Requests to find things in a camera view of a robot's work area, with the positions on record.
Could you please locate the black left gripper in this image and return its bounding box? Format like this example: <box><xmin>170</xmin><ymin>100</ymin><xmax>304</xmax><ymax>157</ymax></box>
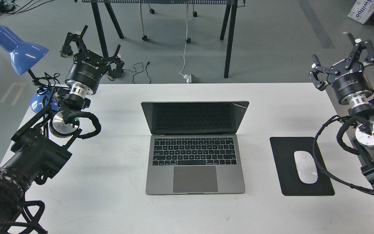
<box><xmin>59</xmin><ymin>25</ymin><xmax>125</xmax><ymax>96</ymax></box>

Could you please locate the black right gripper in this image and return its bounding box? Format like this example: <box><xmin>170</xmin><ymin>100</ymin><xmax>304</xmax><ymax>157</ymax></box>
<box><xmin>308</xmin><ymin>32</ymin><xmax>374</xmax><ymax>105</ymax></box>

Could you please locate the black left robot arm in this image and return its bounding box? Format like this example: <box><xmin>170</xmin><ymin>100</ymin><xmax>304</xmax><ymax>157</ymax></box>
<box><xmin>0</xmin><ymin>25</ymin><xmax>124</xmax><ymax>234</ymax></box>

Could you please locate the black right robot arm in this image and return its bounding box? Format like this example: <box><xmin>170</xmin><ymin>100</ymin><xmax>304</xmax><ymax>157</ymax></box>
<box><xmin>308</xmin><ymin>33</ymin><xmax>374</xmax><ymax>195</ymax></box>

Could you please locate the white cardboard box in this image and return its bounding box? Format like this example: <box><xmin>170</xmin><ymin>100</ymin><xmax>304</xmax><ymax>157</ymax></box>
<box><xmin>347</xmin><ymin>0</ymin><xmax>374</xmax><ymax>24</ymax></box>

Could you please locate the blue desk lamp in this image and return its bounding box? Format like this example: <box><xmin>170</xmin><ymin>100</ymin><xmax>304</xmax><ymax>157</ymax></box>
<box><xmin>0</xmin><ymin>25</ymin><xmax>58</xmax><ymax>113</ymax></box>

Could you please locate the black mouse pad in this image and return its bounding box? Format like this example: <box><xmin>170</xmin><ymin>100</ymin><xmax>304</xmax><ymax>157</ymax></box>
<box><xmin>269</xmin><ymin>137</ymin><xmax>334</xmax><ymax>196</ymax></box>

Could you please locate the white computer mouse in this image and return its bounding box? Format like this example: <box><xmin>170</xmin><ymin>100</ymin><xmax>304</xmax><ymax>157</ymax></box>
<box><xmin>294</xmin><ymin>150</ymin><xmax>318</xmax><ymax>185</ymax></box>

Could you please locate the grey open laptop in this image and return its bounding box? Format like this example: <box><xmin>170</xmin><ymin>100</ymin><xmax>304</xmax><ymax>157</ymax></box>
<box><xmin>141</xmin><ymin>101</ymin><xmax>249</xmax><ymax>195</ymax></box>

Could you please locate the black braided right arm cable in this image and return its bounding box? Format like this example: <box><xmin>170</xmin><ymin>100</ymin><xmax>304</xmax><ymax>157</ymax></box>
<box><xmin>313</xmin><ymin>115</ymin><xmax>374</xmax><ymax>199</ymax></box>

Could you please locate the white power cable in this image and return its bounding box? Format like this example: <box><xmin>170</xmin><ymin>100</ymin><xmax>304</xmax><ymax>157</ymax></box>
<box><xmin>179</xmin><ymin>3</ymin><xmax>190</xmax><ymax>78</ymax></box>

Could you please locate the black cable bundle on floor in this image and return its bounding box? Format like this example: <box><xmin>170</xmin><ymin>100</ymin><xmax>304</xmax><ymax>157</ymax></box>
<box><xmin>0</xmin><ymin>0</ymin><xmax>54</xmax><ymax>30</ymax></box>

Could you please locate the black metal table frame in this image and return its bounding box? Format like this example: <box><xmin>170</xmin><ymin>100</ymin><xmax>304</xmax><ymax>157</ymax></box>
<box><xmin>86</xmin><ymin>0</ymin><xmax>238</xmax><ymax>79</ymax></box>

